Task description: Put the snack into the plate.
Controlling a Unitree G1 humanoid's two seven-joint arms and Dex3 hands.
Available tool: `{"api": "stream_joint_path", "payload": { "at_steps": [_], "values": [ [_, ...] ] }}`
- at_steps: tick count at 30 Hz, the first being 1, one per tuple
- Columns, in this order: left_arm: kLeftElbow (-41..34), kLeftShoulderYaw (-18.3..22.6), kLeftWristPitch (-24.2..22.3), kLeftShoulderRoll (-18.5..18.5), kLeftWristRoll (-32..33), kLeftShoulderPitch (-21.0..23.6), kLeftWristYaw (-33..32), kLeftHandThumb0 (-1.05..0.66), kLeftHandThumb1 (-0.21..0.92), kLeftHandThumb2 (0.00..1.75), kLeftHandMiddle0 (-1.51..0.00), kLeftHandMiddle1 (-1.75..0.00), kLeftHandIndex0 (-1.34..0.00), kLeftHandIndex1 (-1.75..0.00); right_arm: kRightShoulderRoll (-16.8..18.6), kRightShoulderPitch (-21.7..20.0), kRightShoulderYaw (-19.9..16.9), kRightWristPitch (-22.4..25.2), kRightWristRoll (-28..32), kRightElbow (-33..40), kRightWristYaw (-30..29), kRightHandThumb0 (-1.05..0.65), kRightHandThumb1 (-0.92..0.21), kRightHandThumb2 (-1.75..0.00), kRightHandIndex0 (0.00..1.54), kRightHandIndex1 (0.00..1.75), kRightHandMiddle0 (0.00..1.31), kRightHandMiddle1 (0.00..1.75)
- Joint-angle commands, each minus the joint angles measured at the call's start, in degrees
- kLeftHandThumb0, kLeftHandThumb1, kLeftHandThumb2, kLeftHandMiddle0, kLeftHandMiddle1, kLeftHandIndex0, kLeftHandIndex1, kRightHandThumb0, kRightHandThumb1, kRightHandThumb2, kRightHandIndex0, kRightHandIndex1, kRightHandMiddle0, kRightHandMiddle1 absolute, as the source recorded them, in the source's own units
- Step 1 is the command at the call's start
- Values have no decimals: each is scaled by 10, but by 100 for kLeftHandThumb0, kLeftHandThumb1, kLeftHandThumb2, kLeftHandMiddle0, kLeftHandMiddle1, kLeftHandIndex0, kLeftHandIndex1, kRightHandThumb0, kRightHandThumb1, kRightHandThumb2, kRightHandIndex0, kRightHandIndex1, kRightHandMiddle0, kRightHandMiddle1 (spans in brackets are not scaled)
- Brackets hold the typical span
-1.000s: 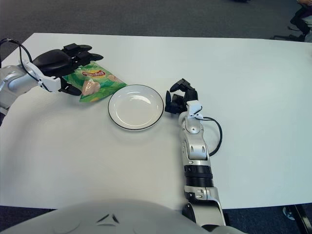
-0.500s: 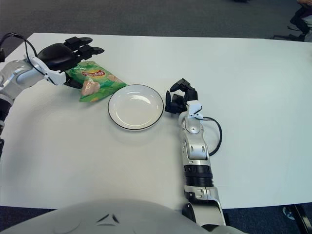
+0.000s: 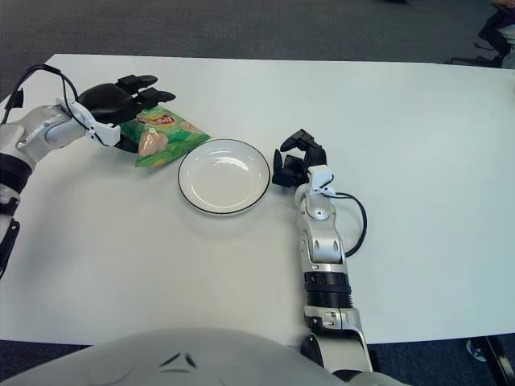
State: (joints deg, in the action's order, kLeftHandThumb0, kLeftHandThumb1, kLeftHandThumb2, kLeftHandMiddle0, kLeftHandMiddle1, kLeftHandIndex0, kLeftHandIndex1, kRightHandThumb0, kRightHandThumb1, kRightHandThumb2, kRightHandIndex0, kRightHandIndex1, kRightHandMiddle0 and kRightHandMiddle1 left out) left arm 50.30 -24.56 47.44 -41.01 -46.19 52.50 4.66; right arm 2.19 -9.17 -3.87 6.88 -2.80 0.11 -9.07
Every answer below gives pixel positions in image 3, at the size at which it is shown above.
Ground black table leg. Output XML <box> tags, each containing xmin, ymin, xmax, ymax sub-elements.
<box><xmin>482</xmin><ymin>335</ymin><xmax>515</xmax><ymax>386</ymax></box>

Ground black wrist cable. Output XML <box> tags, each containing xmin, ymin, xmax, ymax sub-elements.
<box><xmin>333</xmin><ymin>192</ymin><xmax>368</xmax><ymax>257</ymax></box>
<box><xmin>0</xmin><ymin>64</ymin><xmax>96</xmax><ymax>140</ymax></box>

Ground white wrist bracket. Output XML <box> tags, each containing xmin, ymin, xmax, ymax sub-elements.
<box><xmin>55</xmin><ymin>96</ymin><xmax>122</xmax><ymax>146</ymax></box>
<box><xmin>307</xmin><ymin>164</ymin><xmax>337</xmax><ymax>198</ymax></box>

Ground grey robot torso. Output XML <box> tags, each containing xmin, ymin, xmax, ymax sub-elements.
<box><xmin>0</xmin><ymin>327</ymin><xmax>407</xmax><ymax>386</ymax></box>

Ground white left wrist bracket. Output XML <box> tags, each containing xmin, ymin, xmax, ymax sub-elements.
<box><xmin>55</xmin><ymin>96</ymin><xmax>122</xmax><ymax>146</ymax></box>

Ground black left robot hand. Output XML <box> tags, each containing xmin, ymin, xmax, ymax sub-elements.
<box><xmin>77</xmin><ymin>74</ymin><xmax>177</xmax><ymax>154</ymax></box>

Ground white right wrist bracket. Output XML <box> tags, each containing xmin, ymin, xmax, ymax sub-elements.
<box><xmin>307</xmin><ymin>164</ymin><xmax>337</xmax><ymax>198</ymax></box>

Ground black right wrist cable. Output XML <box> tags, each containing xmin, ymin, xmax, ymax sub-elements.
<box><xmin>333</xmin><ymin>192</ymin><xmax>368</xmax><ymax>257</ymax></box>

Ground white plate black rim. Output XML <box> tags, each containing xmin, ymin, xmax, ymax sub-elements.
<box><xmin>177</xmin><ymin>138</ymin><xmax>270</xmax><ymax>217</ymax></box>

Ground seated person dark clothes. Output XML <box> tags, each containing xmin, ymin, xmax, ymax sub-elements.
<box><xmin>477</xmin><ymin>0</ymin><xmax>515</xmax><ymax>57</ymax></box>

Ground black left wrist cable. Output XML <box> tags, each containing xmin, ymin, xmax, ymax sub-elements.
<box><xmin>0</xmin><ymin>64</ymin><xmax>96</xmax><ymax>140</ymax></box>

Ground black office chair base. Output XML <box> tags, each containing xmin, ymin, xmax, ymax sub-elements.
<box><xmin>444</xmin><ymin>39</ymin><xmax>506</xmax><ymax>68</ymax></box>

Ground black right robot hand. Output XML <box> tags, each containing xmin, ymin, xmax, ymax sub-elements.
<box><xmin>271</xmin><ymin>128</ymin><xmax>328</xmax><ymax>188</ymax></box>

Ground blue white shoe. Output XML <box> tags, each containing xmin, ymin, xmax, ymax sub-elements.
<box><xmin>465</xmin><ymin>339</ymin><xmax>490</xmax><ymax>363</ymax></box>

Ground green snack chip bag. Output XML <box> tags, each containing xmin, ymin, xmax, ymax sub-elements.
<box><xmin>119</xmin><ymin>103</ymin><xmax>212</xmax><ymax>169</ymax></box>

